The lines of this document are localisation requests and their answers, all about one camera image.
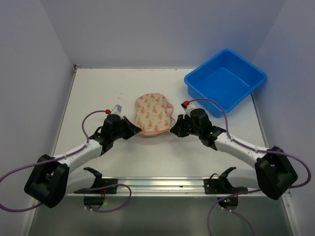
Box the floral peach laundry bag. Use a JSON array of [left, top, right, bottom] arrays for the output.
[[135, 93, 174, 137]]

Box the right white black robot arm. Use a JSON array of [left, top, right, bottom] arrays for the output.
[[170, 108, 298, 200]]

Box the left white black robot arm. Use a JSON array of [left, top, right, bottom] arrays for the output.
[[24, 114, 141, 208]]

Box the blue plastic bin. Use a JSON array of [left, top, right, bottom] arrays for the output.
[[184, 49, 267, 113]]

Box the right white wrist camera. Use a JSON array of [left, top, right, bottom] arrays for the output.
[[181, 101, 196, 117]]

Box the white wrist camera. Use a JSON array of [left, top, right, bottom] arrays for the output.
[[111, 104, 122, 116], [181, 101, 196, 117]]

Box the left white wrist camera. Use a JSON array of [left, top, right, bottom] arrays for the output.
[[111, 104, 122, 116]]

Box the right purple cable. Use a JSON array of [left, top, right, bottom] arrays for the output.
[[182, 98, 311, 192]]

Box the purple cable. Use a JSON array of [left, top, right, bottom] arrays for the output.
[[0, 109, 111, 212], [182, 98, 311, 192]]

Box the aluminium mounting rail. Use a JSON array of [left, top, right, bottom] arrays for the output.
[[73, 176, 291, 197]]

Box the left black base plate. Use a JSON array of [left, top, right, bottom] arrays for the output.
[[74, 167, 118, 194]]

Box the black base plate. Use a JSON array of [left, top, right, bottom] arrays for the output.
[[203, 167, 248, 194], [74, 167, 118, 194]]

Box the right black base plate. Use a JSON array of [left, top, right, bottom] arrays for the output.
[[203, 167, 248, 194]]

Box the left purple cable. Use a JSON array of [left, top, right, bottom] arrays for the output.
[[0, 109, 111, 212]]

